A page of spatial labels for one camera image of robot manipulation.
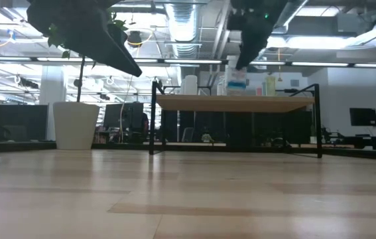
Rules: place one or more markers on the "plain white plant pot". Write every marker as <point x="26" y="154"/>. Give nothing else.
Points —
<point x="75" y="126"/>

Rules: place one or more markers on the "wooden shelf black metal legs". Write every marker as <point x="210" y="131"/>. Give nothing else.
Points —
<point x="234" y="103"/>

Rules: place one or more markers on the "black computer monitor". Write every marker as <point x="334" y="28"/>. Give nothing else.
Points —
<point x="124" y="116"/>
<point x="363" y="117"/>

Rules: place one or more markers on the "horizontal overhead light bar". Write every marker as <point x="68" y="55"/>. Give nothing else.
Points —
<point x="191" y="61"/>

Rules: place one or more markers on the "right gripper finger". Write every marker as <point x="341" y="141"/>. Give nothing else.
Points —
<point x="249" y="46"/>

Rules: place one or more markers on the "green leafy plant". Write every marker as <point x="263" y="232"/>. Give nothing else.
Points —
<point x="81" y="79"/>

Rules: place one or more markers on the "orange translucent pill bottle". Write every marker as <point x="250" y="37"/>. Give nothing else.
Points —
<point x="259" y="92"/>

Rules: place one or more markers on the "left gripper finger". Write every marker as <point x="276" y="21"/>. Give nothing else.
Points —
<point x="98" y="40"/>

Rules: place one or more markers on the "black office partition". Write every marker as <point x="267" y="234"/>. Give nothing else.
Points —
<point x="18" y="123"/>

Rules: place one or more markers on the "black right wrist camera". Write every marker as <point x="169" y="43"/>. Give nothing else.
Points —
<point x="235" y="21"/>

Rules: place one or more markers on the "grey wall vent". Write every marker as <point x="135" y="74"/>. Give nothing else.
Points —
<point x="294" y="83"/>

